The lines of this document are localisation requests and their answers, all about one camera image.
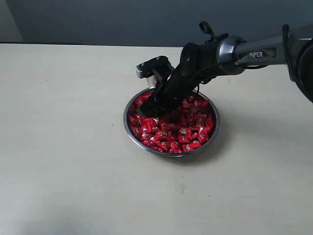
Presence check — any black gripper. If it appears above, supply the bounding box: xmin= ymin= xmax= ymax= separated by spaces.
xmin=136 ymin=63 xmax=203 ymax=118

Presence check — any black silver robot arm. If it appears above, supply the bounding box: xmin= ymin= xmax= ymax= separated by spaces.
xmin=136 ymin=22 xmax=313 ymax=117

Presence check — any small steel cup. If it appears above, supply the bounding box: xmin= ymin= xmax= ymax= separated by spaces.
xmin=146 ymin=76 xmax=157 ymax=87

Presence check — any stainless steel bowl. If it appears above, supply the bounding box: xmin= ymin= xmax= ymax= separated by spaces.
xmin=123 ymin=87 xmax=220 ymax=157

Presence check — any red wrapped candy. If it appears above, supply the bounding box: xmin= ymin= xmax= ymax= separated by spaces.
xmin=154 ymin=131 xmax=172 ymax=141
xmin=182 ymin=142 xmax=201 ymax=152
xmin=178 ymin=127 xmax=193 ymax=138

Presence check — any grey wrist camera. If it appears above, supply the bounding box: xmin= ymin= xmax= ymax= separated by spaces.
xmin=136 ymin=56 xmax=174 ymax=79

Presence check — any black cable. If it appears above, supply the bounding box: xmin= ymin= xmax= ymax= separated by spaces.
xmin=188 ymin=62 xmax=235 ymax=102

